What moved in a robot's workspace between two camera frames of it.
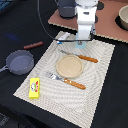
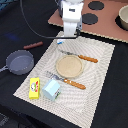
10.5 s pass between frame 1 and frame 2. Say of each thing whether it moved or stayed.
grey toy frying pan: stayed
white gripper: moved
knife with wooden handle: stayed
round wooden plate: stayed
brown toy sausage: stayed
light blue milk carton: moved
